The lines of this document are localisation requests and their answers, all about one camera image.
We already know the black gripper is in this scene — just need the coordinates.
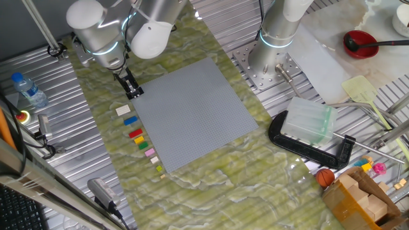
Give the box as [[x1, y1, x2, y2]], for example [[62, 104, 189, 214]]
[[112, 66, 144, 96]]

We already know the black Lego plate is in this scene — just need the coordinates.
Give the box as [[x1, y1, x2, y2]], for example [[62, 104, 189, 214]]
[[125, 88, 145, 100]]

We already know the white Lego plate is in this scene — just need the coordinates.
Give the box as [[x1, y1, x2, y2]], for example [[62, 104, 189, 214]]
[[115, 104, 132, 116]]

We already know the large grey Lego baseplate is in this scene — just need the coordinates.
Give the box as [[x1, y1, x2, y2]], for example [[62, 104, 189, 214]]
[[129, 57, 259, 174]]

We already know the clear water bottle blue cap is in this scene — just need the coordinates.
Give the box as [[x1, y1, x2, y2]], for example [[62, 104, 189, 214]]
[[11, 72, 49, 109]]

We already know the metal tripod pole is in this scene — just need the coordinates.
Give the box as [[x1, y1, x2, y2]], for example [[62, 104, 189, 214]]
[[20, 0, 68, 62]]

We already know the red emergency stop button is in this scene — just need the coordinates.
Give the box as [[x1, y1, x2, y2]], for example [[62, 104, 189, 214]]
[[15, 110, 31, 126]]

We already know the orange pole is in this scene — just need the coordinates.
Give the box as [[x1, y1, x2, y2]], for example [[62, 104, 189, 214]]
[[0, 107, 17, 151]]

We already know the green marble pattern mat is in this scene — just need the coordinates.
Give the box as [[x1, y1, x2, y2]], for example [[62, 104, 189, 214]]
[[62, 0, 338, 230]]

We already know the black keyboard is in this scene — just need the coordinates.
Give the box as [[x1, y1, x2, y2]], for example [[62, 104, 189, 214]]
[[0, 183, 49, 230]]

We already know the black C-clamp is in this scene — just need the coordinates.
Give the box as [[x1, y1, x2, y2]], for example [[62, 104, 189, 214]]
[[268, 110, 405, 171]]

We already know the translucent plastic box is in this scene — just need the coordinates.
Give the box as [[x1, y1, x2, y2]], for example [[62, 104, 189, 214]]
[[280, 96, 339, 147]]

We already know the small toy basketball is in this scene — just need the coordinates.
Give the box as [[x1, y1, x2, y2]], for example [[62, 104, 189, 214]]
[[315, 168, 336, 188]]

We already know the black ladle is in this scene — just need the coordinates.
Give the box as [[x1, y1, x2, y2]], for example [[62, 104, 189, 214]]
[[343, 33, 409, 53]]

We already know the pale yellow slotted spatula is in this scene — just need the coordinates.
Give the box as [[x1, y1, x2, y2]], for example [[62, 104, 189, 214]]
[[341, 75, 409, 162]]

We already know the wooden block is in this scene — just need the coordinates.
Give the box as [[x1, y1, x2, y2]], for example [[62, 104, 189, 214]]
[[337, 174, 359, 190], [366, 194, 389, 222], [346, 184, 370, 206]]

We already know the red bowl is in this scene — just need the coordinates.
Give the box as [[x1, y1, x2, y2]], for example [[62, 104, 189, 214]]
[[343, 30, 380, 60]]

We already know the brown cardboard box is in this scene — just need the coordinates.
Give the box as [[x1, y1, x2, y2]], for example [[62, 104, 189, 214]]
[[321, 165, 407, 230]]

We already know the white marble pattern mat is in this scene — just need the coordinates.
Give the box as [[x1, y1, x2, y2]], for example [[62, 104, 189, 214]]
[[287, 0, 409, 105]]

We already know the pink toy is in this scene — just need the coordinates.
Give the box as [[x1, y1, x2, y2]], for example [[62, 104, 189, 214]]
[[372, 162, 388, 176]]

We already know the aluminium profile bar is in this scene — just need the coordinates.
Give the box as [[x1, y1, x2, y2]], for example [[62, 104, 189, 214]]
[[385, 91, 409, 116], [371, 118, 409, 151]]

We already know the white cup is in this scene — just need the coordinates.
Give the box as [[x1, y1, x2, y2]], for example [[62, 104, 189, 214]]
[[392, 3, 409, 38]]

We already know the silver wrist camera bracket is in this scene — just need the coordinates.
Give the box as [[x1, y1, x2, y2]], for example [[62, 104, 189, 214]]
[[70, 31, 94, 68]]

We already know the grey depth camera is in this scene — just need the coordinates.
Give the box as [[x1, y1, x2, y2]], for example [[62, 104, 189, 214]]
[[86, 177, 120, 211], [35, 114, 54, 141]]

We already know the metal camera mount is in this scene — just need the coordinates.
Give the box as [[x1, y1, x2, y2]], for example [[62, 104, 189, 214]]
[[33, 130, 66, 160]]

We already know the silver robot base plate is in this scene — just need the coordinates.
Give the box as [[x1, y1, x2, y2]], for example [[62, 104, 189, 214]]
[[232, 40, 303, 91]]

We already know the aluminium frame rail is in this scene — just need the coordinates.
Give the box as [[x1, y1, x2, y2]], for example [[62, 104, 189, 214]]
[[0, 137, 127, 230]]

